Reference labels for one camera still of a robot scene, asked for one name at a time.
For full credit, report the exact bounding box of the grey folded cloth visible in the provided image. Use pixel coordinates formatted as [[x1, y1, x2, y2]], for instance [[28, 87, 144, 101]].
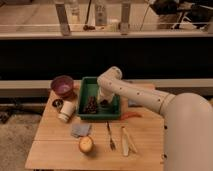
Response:
[[71, 123, 92, 138]]

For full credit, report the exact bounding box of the small black round lid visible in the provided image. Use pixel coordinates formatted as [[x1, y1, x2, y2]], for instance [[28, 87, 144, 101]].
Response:
[[52, 99, 63, 109]]

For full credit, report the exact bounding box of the dark eraser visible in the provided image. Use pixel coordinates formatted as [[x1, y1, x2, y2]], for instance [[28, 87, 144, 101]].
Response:
[[100, 100, 109, 107]]

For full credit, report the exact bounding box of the purple bowl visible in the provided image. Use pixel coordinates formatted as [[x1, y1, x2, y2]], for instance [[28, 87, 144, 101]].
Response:
[[50, 75, 74, 98]]

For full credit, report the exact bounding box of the blue grey sponge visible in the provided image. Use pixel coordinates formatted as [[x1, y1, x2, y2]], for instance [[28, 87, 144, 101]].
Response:
[[128, 99, 139, 107]]

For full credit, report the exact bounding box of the metal fork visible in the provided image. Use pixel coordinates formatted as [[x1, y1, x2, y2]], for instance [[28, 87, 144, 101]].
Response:
[[106, 121, 116, 150]]

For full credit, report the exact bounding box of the green plastic tray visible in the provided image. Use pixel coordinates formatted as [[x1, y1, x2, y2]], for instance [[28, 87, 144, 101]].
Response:
[[77, 77, 121, 120]]

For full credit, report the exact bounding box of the white paper cup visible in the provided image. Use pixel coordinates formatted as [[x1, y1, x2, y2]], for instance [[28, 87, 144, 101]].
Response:
[[58, 101, 76, 122]]

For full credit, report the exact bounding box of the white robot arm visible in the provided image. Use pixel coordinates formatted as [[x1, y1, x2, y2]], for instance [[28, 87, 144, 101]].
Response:
[[97, 66, 213, 171]]

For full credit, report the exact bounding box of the white plastic knife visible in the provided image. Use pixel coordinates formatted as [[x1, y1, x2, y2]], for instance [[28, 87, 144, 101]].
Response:
[[121, 127, 129, 157]]

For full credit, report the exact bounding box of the orange carrot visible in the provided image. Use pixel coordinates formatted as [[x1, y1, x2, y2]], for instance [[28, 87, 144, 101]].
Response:
[[120, 112, 142, 120]]

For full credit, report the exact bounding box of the dark crumbs pile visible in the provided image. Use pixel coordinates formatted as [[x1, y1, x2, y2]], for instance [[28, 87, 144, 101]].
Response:
[[83, 96, 98, 114]]

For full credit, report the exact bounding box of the wooden stick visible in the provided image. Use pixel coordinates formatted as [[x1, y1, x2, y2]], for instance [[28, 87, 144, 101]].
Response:
[[124, 131, 138, 153]]

